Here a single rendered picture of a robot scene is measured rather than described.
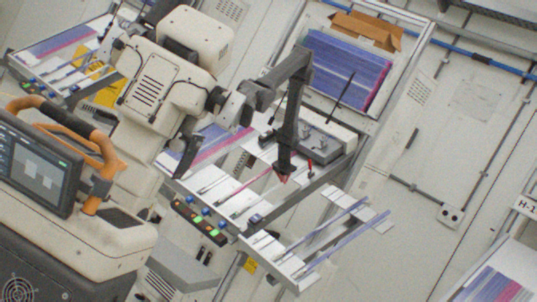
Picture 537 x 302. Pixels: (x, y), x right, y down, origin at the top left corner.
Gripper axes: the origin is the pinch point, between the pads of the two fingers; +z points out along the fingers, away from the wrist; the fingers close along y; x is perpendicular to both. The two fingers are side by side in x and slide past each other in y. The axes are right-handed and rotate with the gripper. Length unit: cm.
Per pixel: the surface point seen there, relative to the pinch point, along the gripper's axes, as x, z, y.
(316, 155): -19.7, -4.9, -1.1
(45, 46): 13, -1, 194
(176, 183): 33.8, 2.0, 34.7
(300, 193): 0.1, 0.9, -10.1
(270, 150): -11.9, -0.1, 21.0
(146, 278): 48, 66, 51
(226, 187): 19.7, 1.6, 16.4
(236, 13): -92, -10, 135
